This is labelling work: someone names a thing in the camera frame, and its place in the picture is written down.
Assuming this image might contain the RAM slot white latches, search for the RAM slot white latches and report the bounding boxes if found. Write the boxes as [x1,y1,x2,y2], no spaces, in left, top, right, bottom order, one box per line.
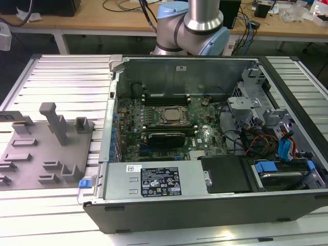
[142,130,199,136]
[142,93,191,97]
[141,98,191,103]
[142,124,199,130]

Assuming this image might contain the metal socket cover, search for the metal socket cover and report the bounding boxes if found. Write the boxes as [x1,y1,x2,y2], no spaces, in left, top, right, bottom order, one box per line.
[157,107,186,124]

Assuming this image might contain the silver CPU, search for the silver CPU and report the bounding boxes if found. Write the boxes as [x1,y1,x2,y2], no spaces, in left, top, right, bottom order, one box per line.
[163,109,180,121]

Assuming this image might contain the metal CPU socket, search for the metal CPU socket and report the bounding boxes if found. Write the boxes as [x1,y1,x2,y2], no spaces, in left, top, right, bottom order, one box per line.
[153,105,190,126]

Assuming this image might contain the green motherboard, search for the green motherboard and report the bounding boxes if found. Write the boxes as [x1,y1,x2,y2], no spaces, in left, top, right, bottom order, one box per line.
[110,93,233,165]

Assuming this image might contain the silver chipset heatsink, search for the silver chipset heatsink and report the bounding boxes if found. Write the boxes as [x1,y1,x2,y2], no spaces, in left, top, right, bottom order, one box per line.
[189,149,208,159]

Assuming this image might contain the silver power supply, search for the silver power supply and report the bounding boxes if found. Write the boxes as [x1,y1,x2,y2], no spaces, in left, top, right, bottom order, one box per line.
[98,160,209,201]

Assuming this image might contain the black plastic shroud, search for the black plastic shroud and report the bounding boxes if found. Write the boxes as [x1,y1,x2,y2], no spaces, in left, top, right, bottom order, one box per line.
[199,155,255,195]

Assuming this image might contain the grey metal disk bay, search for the grey metal disk bay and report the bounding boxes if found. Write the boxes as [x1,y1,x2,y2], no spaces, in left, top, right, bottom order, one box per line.
[227,68,299,158]

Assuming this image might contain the grey parts rack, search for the grey parts rack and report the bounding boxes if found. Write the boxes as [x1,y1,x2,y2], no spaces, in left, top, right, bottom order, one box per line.
[0,102,97,190]

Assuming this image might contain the black PC case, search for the black PC case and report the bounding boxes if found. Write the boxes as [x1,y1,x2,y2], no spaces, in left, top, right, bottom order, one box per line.
[76,54,328,235]

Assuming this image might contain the blue plastic latch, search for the blue plastic latch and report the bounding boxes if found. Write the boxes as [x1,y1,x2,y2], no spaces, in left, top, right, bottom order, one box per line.
[78,179,93,190]

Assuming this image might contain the white power strip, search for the white power strip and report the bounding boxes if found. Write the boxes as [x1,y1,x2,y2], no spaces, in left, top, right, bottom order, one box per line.
[222,40,237,57]

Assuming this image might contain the hard disk in blue carrier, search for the hard disk in blue carrier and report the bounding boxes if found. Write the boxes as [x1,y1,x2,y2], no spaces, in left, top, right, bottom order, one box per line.
[252,158,316,193]

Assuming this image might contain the wooden desk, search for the wooden desk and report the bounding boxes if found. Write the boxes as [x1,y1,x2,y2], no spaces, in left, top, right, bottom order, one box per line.
[0,0,328,56]

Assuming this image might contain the tall black box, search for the tall black box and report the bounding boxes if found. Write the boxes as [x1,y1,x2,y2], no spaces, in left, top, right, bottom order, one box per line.
[220,0,242,30]

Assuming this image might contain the small black box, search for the small black box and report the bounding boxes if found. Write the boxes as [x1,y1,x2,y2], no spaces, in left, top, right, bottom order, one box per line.
[256,3,270,18]

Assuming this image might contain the wide black box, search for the wide black box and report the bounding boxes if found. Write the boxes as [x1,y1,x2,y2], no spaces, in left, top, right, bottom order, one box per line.
[0,0,81,18]

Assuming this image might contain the clear plastic bag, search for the clear plastic bag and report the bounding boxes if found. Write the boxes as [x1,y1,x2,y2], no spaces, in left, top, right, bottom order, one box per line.
[281,4,312,23]

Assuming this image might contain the white paper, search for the white paper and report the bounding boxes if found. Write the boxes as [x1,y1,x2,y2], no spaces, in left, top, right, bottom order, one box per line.
[15,7,44,22]

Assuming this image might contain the grey device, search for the grey device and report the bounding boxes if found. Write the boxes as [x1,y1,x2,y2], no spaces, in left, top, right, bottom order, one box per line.
[0,22,13,52]

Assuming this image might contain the coloured power wires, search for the coloured power wires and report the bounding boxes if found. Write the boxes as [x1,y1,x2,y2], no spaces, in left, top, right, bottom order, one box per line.
[250,134,280,157]

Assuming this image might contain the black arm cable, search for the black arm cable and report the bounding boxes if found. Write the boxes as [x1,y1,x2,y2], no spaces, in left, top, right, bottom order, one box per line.
[138,0,157,34]

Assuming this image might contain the thin blue cable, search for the thin blue cable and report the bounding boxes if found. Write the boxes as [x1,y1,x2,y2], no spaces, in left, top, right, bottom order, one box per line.
[240,14,257,56]

